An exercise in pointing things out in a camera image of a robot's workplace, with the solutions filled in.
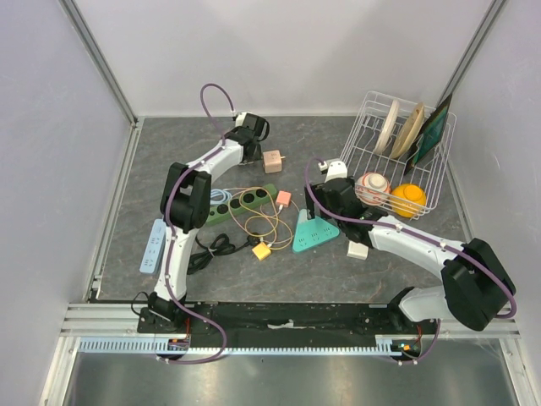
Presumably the pink cube socket adapter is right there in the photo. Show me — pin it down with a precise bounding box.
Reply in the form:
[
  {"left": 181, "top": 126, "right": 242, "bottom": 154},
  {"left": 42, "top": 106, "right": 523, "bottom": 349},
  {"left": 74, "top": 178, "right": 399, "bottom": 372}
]
[{"left": 263, "top": 150, "right": 284, "bottom": 174}]

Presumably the teal triangular power strip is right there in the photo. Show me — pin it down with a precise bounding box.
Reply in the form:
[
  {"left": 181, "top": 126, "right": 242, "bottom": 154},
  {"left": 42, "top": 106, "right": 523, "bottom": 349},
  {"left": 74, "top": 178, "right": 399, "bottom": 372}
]
[{"left": 292, "top": 209, "right": 340, "bottom": 254}]

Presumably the white square plug adapter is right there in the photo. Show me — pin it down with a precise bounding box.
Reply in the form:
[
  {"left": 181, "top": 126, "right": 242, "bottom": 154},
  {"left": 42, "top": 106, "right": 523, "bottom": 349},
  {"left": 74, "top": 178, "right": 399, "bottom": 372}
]
[{"left": 347, "top": 241, "right": 369, "bottom": 261}]

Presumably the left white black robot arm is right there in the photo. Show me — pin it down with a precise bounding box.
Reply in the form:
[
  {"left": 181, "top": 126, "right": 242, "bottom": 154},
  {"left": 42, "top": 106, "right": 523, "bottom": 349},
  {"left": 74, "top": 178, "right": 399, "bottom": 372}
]
[{"left": 137, "top": 112, "right": 270, "bottom": 334}]

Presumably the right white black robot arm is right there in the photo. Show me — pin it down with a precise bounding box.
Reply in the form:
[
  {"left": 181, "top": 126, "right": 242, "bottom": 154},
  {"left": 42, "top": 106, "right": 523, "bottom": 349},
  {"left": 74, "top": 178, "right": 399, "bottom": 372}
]
[{"left": 305, "top": 178, "right": 517, "bottom": 333}]

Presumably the pink usb charger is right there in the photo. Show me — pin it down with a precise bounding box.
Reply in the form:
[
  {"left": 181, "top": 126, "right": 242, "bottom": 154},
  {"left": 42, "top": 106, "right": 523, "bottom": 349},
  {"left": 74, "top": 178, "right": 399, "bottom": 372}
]
[{"left": 276, "top": 190, "right": 292, "bottom": 208}]

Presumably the orange bowl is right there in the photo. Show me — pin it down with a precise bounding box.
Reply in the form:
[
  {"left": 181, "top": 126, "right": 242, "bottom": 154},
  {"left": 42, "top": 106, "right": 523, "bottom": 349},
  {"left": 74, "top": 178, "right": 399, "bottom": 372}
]
[{"left": 389, "top": 184, "right": 427, "bottom": 218}]

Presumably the white plate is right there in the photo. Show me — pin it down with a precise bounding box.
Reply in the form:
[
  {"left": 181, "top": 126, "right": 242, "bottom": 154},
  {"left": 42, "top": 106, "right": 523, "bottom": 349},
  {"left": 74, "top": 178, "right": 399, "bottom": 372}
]
[{"left": 373, "top": 99, "right": 400, "bottom": 155}]

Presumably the beige plate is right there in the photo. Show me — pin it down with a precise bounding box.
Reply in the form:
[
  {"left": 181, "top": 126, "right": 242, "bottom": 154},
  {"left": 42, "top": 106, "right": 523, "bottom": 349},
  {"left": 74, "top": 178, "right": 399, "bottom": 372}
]
[{"left": 390, "top": 102, "right": 425, "bottom": 159}]

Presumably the yellow usb charger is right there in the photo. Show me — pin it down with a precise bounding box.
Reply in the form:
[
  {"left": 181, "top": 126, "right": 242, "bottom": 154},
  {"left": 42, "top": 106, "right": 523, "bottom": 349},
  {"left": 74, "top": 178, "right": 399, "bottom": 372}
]
[{"left": 252, "top": 242, "right": 272, "bottom": 261}]

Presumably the dark green square plate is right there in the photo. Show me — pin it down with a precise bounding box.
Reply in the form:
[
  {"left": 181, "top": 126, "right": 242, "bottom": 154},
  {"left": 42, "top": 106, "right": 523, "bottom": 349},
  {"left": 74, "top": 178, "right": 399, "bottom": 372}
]
[{"left": 402, "top": 93, "right": 452, "bottom": 176}]

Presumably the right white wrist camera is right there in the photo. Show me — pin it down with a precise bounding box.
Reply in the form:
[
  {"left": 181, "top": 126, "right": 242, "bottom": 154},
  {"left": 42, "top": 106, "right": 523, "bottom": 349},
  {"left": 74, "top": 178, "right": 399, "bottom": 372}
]
[{"left": 318, "top": 158, "right": 347, "bottom": 183}]

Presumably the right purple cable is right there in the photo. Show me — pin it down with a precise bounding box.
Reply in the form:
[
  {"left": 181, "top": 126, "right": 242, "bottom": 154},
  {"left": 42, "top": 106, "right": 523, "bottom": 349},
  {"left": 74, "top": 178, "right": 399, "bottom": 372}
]
[{"left": 303, "top": 157, "right": 517, "bottom": 319}]

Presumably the purple cable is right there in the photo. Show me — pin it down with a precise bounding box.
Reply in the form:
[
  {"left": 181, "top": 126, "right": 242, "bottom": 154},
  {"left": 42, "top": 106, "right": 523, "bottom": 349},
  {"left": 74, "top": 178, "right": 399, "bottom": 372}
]
[
  {"left": 156, "top": 83, "right": 238, "bottom": 365},
  {"left": 303, "top": 157, "right": 517, "bottom": 319}
]

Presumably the yellow usb cable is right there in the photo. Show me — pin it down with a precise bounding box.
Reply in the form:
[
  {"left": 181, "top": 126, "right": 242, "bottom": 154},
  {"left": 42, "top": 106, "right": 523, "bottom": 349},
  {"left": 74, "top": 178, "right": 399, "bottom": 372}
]
[{"left": 227, "top": 188, "right": 296, "bottom": 255}]

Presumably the white wire dish rack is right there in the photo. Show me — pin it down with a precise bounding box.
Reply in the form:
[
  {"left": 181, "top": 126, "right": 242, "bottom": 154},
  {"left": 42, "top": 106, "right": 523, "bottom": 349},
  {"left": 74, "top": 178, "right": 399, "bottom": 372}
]
[{"left": 340, "top": 91, "right": 456, "bottom": 219}]

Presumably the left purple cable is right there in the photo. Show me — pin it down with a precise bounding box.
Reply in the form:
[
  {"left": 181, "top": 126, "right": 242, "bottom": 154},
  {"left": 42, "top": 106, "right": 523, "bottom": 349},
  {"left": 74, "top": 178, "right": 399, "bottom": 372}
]
[{"left": 156, "top": 83, "right": 238, "bottom": 365}]

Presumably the black power cord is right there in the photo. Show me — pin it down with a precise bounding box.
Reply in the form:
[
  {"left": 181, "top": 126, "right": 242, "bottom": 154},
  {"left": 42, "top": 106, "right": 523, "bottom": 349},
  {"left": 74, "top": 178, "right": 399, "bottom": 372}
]
[{"left": 185, "top": 219, "right": 261, "bottom": 276}]

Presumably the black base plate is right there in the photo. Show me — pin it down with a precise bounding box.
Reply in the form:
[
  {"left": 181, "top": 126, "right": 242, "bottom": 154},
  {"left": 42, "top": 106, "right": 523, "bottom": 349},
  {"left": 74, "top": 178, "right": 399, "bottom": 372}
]
[{"left": 137, "top": 300, "right": 440, "bottom": 348}]

